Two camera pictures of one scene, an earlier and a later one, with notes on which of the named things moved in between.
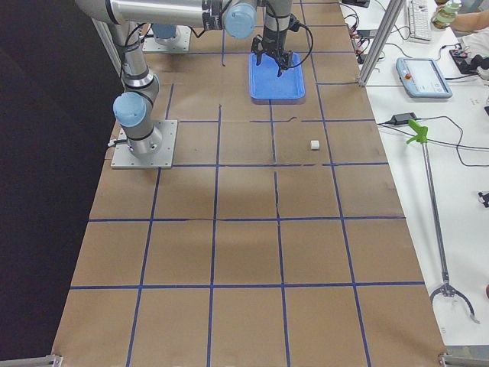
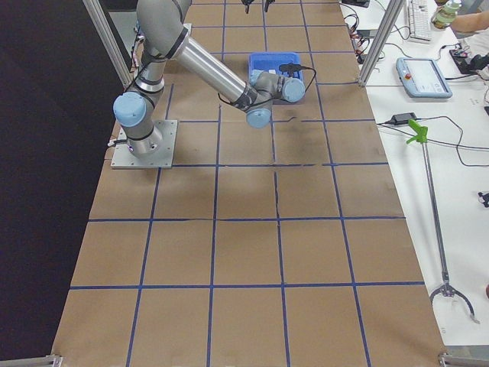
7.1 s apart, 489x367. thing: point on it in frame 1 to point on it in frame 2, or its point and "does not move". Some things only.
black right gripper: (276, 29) to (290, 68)
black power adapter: (403, 118) does not move
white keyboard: (419, 11) does not move
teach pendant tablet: (423, 78) does not move
